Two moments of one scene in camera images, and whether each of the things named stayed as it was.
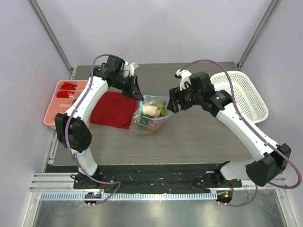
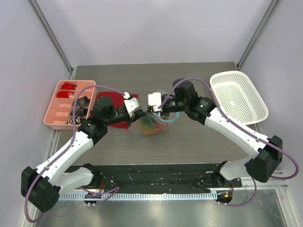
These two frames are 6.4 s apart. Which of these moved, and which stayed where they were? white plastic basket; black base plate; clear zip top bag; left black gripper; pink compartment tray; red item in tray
Moved: clear zip top bag; left black gripper
Stayed: pink compartment tray; white plastic basket; red item in tray; black base plate
